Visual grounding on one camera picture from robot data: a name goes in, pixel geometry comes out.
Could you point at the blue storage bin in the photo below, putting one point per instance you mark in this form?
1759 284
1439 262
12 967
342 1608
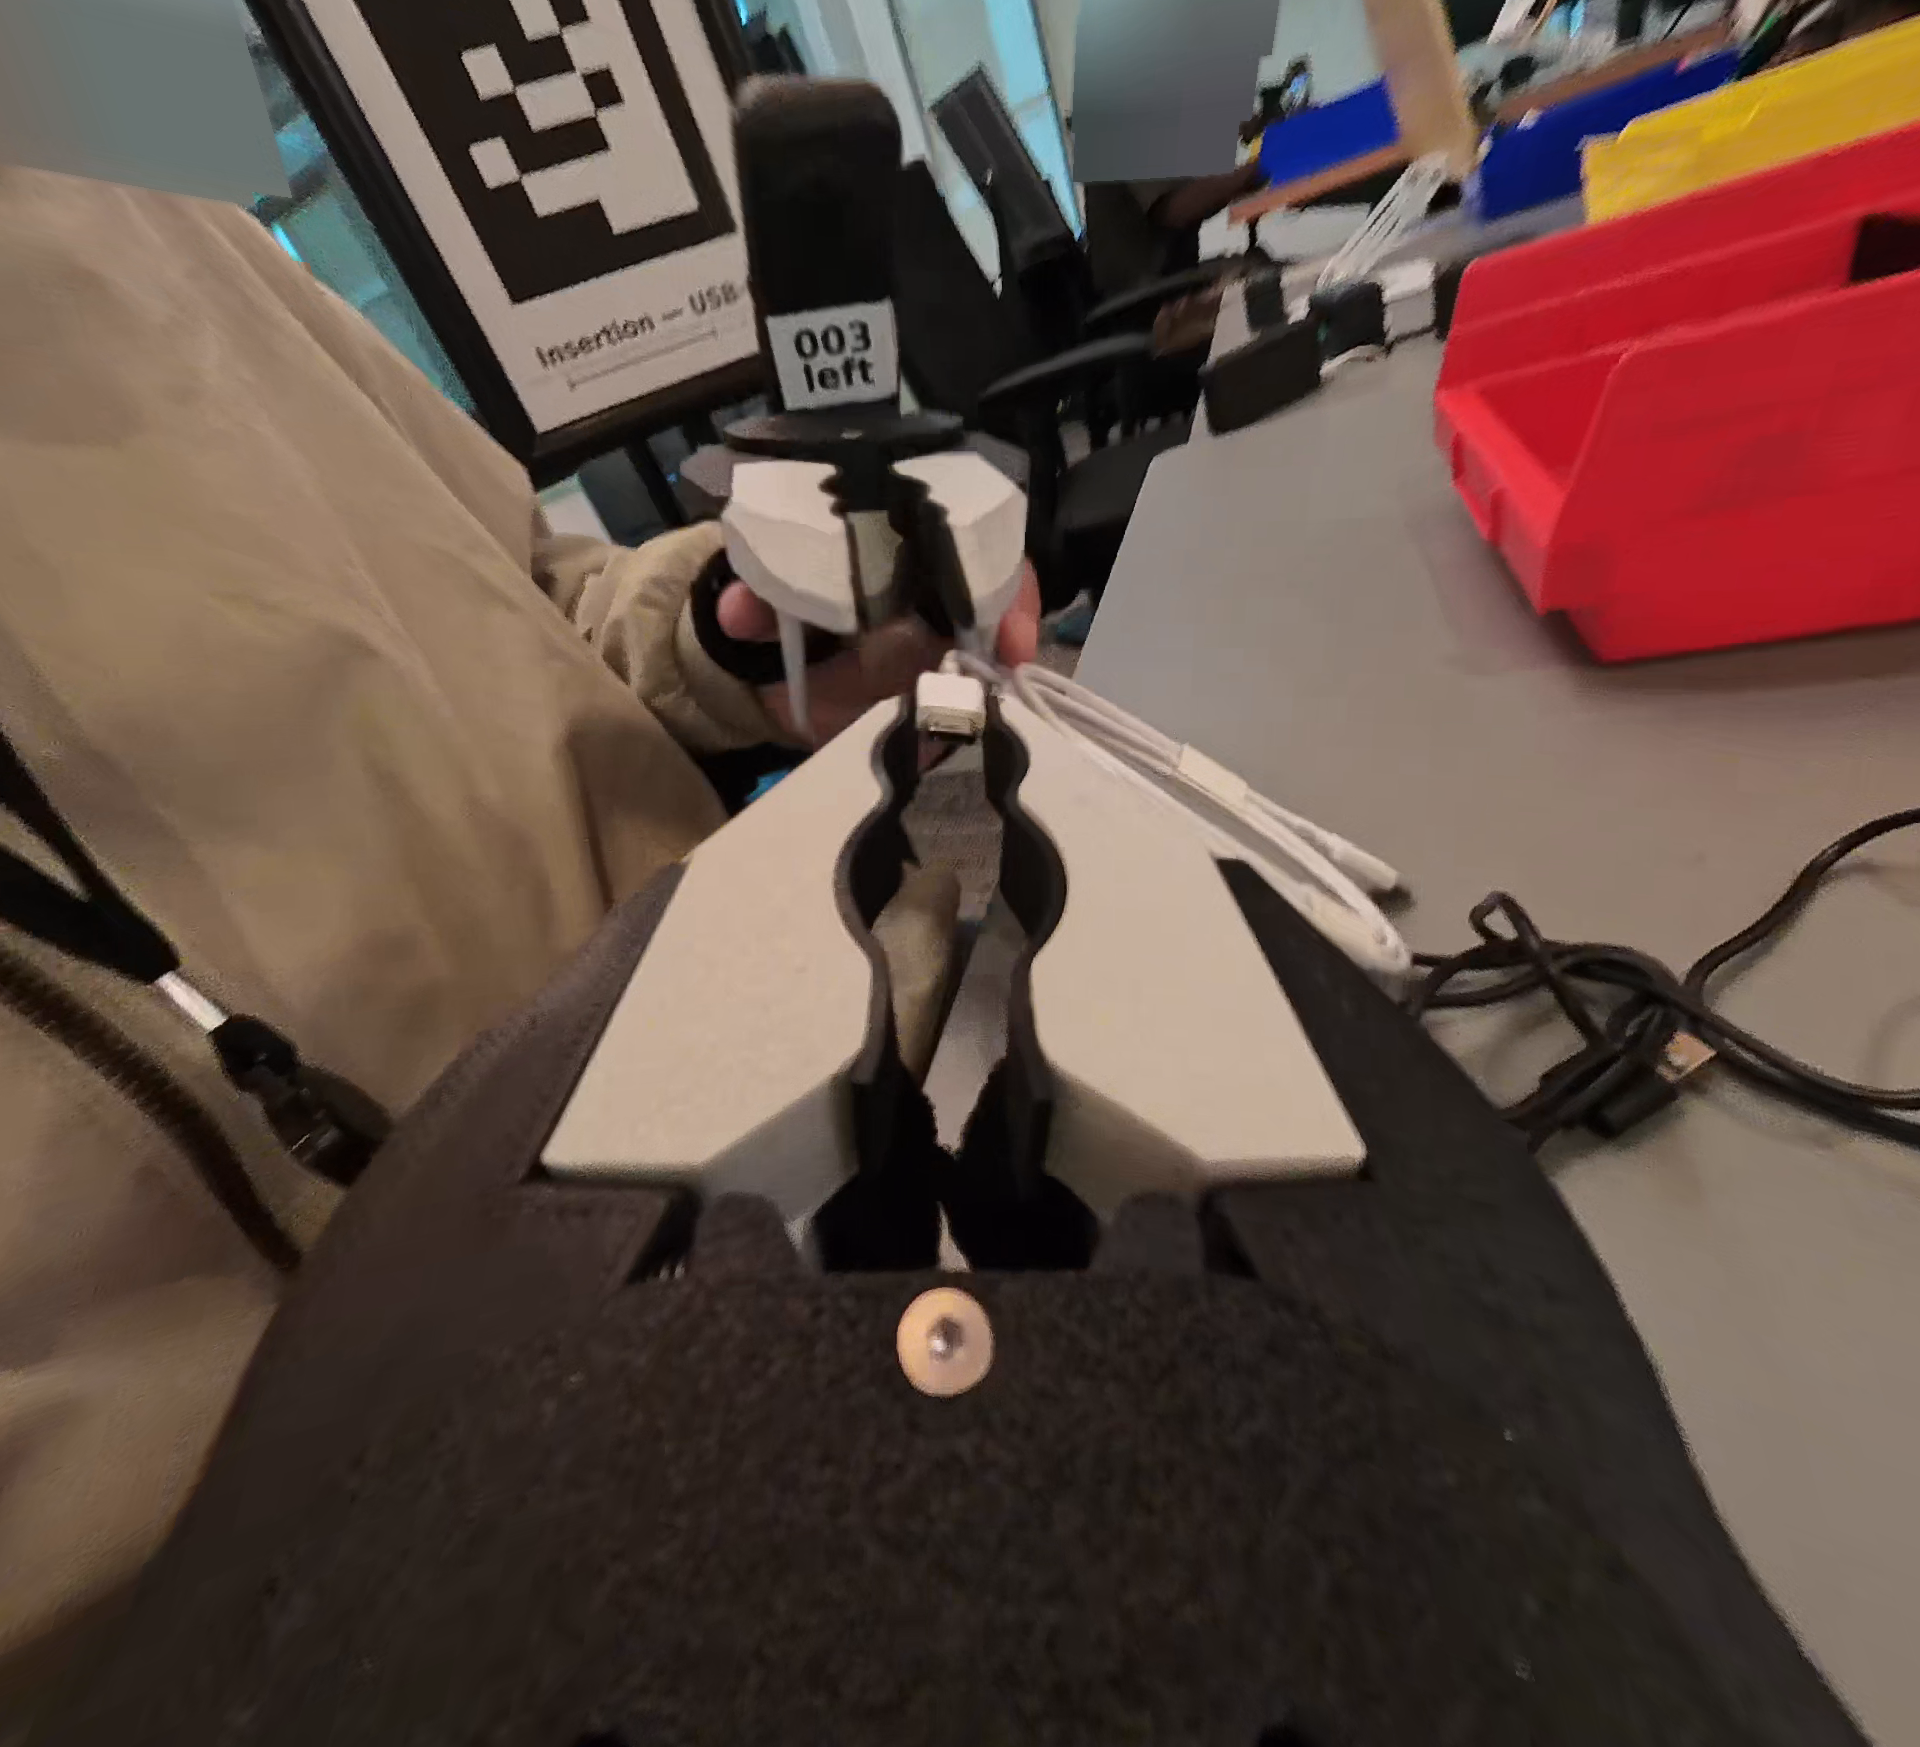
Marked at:
1327 135
1591 150

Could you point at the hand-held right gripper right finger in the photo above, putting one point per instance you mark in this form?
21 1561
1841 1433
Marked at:
1169 1013

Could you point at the red storage bin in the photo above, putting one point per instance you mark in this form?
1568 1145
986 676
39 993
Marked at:
1694 457

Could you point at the black power adapter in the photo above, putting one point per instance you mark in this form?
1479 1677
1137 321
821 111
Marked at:
1261 375
1350 315

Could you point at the wooden board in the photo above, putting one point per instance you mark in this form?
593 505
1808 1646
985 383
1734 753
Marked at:
1426 38

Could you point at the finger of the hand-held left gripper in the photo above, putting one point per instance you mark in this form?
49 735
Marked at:
991 532
788 532

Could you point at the person's left forearm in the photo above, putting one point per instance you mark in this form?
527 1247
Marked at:
630 607

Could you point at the black office chair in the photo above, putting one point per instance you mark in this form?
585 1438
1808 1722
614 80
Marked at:
1051 413

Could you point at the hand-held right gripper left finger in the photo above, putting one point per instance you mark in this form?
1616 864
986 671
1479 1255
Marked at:
721 1013

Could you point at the yellow storage bin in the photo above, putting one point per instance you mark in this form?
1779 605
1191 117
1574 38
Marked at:
1770 120

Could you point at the person's left hand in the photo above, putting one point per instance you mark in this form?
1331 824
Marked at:
878 676

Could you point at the wooden table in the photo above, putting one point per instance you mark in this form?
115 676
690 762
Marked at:
1628 68

